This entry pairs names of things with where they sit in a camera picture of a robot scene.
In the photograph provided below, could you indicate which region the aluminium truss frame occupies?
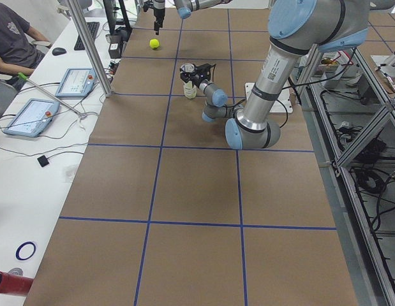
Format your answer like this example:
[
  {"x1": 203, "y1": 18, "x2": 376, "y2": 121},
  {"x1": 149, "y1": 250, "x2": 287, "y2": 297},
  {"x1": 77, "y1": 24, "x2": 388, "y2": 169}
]
[{"x1": 299, "y1": 18, "x2": 395, "y2": 306}]

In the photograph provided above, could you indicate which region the blue tape roll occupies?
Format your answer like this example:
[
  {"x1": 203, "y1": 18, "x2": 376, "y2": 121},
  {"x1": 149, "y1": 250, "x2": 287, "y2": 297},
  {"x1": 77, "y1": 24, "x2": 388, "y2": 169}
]
[{"x1": 15, "y1": 241, "x2": 37, "y2": 261}]

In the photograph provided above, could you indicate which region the small black square device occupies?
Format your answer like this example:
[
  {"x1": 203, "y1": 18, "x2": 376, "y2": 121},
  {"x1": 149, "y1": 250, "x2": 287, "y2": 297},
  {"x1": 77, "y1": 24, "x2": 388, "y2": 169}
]
[{"x1": 37, "y1": 155, "x2": 49, "y2": 168}]

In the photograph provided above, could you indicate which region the Wilson tennis ball can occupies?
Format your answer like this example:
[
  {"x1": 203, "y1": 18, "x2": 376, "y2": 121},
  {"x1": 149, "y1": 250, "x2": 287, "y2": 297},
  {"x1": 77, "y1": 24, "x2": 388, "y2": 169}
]
[{"x1": 180, "y1": 63, "x2": 197, "y2": 99}]

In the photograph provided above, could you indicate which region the black box with label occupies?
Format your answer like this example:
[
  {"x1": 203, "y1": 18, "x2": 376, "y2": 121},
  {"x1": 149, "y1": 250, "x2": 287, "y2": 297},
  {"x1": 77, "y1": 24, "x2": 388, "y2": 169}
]
[{"x1": 108, "y1": 29, "x2": 131, "y2": 59}]

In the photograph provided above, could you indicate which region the black computer mouse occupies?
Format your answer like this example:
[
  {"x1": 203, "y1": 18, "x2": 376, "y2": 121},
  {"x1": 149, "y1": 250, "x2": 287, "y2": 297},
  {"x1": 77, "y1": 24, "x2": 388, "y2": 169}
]
[{"x1": 52, "y1": 47, "x2": 67, "y2": 56}]

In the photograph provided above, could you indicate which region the lower teach pendant tablet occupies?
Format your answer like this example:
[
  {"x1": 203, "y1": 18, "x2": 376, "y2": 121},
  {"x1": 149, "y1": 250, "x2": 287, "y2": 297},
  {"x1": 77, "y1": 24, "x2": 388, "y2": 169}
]
[{"x1": 3, "y1": 98, "x2": 60, "y2": 138}]

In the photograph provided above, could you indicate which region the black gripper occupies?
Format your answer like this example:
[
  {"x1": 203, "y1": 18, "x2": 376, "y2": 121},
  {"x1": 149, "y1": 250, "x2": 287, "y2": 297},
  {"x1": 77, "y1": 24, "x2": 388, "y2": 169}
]
[
  {"x1": 180, "y1": 70, "x2": 206, "y2": 85},
  {"x1": 152, "y1": 0, "x2": 165, "y2": 35}
]

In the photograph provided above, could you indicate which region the red cylinder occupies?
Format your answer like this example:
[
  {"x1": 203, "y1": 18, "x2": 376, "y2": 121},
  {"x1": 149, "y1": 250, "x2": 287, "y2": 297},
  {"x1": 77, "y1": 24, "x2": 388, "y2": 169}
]
[{"x1": 0, "y1": 271, "x2": 34, "y2": 296}]

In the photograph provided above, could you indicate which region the seated person in grey shirt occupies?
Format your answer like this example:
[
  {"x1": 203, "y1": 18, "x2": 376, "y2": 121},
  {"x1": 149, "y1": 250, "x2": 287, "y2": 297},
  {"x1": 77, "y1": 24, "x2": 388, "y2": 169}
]
[{"x1": 0, "y1": 3, "x2": 48, "y2": 91}]

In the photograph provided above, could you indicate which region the aluminium frame post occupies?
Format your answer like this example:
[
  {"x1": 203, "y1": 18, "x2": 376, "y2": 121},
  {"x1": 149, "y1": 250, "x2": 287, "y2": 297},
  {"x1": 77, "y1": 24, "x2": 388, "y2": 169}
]
[{"x1": 66, "y1": 0, "x2": 112, "y2": 98}]

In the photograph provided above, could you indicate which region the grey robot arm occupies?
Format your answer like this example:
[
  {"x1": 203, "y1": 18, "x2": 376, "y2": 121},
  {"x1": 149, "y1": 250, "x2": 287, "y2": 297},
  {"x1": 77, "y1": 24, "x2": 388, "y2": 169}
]
[
  {"x1": 151, "y1": 0, "x2": 230, "y2": 35},
  {"x1": 181, "y1": 1, "x2": 370, "y2": 150}
]

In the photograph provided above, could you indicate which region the upper teach pendant tablet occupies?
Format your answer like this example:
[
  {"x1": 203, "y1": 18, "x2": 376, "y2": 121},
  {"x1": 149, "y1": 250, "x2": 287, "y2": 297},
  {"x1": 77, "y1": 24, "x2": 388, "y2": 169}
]
[{"x1": 55, "y1": 68, "x2": 97, "y2": 99}]

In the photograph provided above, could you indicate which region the yellow Wilson tennis ball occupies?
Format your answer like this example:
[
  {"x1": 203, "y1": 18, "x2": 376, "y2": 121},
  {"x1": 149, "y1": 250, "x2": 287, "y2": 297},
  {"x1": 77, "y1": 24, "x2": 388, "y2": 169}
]
[{"x1": 149, "y1": 38, "x2": 160, "y2": 50}]

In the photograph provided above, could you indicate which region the green handled metal rod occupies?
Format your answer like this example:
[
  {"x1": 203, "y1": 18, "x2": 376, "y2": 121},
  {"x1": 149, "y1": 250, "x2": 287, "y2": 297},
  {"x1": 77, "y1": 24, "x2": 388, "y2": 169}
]
[{"x1": 17, "y1": 72, "x2": 87, "y2": 119}]

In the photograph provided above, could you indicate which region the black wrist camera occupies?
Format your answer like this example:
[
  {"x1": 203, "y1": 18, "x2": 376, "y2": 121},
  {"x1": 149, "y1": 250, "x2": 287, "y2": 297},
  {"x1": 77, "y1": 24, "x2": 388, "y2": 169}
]
[{"x1": 196, "y1": 63, "x2": 216, "y2": 80}]

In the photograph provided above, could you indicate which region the black keyboard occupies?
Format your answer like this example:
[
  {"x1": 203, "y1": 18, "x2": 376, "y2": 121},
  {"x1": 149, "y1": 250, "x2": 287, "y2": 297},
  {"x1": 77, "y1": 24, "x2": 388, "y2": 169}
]
[{"x1": 73, "y1": 21, "x2": 101, "y2": 51}]

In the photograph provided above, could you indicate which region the teach pendant tablet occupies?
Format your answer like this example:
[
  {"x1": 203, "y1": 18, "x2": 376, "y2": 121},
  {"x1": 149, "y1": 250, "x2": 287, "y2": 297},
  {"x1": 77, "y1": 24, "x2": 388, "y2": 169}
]
[
  {"x1": 55, "y1": 68, "x2": 97, "y2": 99},
  {"x1": 3, "y1": 98, "x2": 60, "y2": 138}
]

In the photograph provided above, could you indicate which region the black monitor stand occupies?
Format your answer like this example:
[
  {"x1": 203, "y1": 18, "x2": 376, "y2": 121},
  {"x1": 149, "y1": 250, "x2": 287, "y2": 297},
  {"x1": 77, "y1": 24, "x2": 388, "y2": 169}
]
[{"x1": 102, "y1": 0, "x2": 132, "y2": 40}]

